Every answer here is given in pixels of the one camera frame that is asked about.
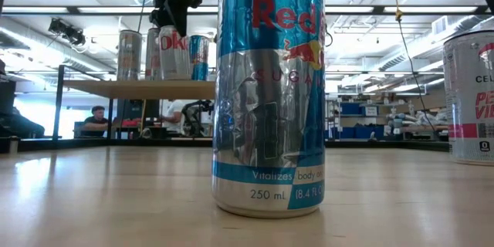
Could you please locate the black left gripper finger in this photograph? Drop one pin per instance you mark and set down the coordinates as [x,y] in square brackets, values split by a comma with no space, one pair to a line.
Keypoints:
[158,17]
[178,15]

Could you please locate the white Celsius Peach Vibe can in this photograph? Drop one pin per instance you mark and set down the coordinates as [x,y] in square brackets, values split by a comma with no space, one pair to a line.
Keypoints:
[471,104]
[152,58]

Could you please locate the silver Diet Coke can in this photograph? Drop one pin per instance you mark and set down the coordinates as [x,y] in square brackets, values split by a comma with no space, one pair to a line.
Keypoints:
[173,65]

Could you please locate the white Celsius Tropical Vibe can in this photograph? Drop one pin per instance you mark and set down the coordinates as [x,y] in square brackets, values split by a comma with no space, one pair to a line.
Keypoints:
[129,59]

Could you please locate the dented blue Red Bull can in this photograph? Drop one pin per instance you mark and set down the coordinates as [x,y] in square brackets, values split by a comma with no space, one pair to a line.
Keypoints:
[266,123]

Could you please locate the black background robot arm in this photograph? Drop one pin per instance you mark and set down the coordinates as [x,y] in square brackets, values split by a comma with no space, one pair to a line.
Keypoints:
[191,116]

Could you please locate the black ceiling-mounted device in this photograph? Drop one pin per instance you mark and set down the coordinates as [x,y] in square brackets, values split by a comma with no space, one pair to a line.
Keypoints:
[67,32]

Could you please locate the red box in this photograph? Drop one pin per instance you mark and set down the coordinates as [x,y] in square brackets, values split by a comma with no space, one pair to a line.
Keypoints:
[131,123]

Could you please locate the black equipment box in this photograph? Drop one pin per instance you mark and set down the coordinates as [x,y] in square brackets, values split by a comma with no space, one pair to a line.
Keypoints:
[7,94]

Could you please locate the blue storage bin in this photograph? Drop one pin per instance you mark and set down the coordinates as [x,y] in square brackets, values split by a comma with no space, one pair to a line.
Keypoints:
[350,109]
[347,133]

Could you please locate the black overhead light beam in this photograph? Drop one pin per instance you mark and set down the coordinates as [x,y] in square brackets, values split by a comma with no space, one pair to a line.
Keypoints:
[378,9]

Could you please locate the white label sign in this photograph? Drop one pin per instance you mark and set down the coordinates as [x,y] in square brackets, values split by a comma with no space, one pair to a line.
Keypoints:
[370,111]

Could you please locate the white air vent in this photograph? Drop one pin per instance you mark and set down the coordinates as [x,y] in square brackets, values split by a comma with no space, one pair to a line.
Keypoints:
[440,26]

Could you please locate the wooden workbench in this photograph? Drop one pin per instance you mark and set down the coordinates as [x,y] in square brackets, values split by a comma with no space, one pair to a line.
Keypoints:
[420,128]

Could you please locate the white bag pile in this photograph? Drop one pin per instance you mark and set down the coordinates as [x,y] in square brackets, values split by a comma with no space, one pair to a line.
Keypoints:
[428,117]

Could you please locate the black aluminium table frame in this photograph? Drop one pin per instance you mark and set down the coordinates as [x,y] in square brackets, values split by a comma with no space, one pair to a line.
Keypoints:
[154,143]

